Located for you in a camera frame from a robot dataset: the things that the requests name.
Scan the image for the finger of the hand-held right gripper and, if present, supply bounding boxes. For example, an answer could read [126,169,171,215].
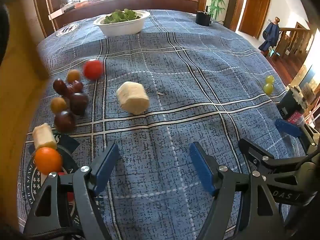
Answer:
[239,137,308,175]
[275,118,320,147]

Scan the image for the brown kiwi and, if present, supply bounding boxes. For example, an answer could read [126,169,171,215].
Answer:
[67,69,81,83]
[50,97,68,113]

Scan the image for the green leafy vegetables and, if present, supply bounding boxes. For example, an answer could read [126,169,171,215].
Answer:
[104,9,142,24]

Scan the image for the blue plaid printed tablecloth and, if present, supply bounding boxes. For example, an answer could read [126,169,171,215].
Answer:
[17,9,308,240]

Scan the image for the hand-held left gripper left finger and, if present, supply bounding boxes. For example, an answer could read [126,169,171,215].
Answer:
[22,142,120,240]

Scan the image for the wooden door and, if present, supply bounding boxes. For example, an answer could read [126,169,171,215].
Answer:
[237,0,272,40]

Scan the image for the black cup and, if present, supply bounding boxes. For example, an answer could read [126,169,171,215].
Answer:
[195,10,212,27]

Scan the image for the wooden banister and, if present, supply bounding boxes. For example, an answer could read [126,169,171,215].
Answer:
[271,22,315,63]

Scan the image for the wooden sideboard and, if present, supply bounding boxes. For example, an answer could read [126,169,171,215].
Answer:
[32,0,210,38]

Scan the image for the dark purple plum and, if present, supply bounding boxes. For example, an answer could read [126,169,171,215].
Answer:
[69,92,89,116]
[54,110,75,133]

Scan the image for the orange tangerine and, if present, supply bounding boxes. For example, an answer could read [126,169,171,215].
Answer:
[34,147,63,175]

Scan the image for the dark blue coat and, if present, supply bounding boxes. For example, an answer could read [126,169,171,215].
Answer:
[259,22,280,52]

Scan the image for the cardboard box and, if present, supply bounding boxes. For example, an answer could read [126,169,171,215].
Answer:
[0,0,50,228]

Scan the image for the peeled banana piece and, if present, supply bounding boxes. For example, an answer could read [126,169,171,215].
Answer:
[32,123,58,150]
[117,81,150,115]

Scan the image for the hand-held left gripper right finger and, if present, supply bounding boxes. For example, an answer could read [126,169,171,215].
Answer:
[189,142,286,240]

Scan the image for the black device with red label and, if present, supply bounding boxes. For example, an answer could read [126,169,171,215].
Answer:
[277,85,310,125]

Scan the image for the white bowl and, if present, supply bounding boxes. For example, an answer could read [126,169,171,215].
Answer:
[93,10,151,37]

